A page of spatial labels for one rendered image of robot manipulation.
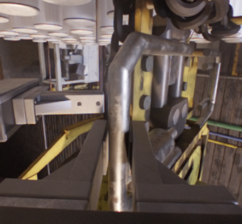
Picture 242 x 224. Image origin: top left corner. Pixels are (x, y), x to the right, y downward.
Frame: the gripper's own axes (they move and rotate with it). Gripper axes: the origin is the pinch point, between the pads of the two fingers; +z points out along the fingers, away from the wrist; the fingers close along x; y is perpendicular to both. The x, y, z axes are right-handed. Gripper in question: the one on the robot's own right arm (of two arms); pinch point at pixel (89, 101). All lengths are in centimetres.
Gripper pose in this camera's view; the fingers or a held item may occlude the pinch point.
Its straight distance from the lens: 24.7
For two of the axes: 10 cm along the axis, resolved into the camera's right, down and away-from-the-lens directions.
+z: 9.9, -0.2, 1.5
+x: -1.5, -2.6, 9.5
